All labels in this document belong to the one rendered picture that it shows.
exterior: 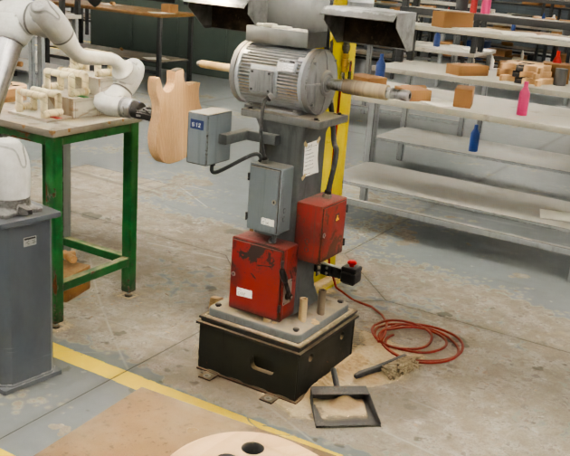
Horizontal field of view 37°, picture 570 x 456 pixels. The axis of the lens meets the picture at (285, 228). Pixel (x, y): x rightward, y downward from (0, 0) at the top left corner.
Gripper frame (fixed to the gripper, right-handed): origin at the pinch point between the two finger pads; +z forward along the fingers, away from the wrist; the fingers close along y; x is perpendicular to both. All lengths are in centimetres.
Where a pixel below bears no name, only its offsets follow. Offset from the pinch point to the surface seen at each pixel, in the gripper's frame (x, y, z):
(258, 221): -27, 21, 57
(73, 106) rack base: -3, 5, -51
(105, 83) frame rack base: 4, -15, -50
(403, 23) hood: 52, -9, 98
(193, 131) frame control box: 8.1, 31.0, 33.1
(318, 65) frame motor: 33, 1, 69
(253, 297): -58, 26, 59
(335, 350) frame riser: -88, 0, 85
